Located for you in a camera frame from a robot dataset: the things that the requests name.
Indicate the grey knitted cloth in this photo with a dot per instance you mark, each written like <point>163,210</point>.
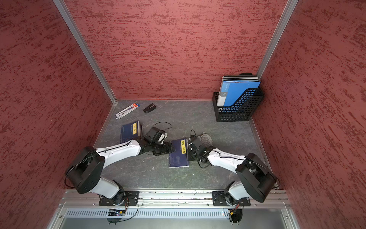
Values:
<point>206,140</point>

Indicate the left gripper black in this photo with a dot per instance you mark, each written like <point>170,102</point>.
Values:
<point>164,150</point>

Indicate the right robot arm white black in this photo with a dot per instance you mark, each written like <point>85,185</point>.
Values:
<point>256,180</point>

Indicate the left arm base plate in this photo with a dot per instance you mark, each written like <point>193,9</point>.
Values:
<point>127,198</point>

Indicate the blue book Tang poems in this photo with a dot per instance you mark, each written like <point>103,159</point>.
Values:
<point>178,158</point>

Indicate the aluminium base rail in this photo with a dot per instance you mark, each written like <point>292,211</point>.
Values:
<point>169,204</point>

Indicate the black mesh file holder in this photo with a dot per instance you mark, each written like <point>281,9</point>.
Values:
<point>242,109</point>

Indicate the blue book Zhuangzi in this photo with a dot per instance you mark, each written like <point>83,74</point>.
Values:
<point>131,131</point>

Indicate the blue folder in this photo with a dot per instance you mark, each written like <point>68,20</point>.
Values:
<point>230,91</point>

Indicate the black stapler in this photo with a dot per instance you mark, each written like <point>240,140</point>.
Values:
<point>149,108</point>

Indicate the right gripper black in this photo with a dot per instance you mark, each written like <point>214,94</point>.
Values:
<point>188,156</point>

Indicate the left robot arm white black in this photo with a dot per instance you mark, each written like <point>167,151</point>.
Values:
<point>85,172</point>

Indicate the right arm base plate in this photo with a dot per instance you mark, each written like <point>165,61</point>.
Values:
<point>224,199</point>

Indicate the white red pen package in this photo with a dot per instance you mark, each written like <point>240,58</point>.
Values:
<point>127,110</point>

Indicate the dark folders behind blue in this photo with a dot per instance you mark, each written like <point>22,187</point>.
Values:
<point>241,77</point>

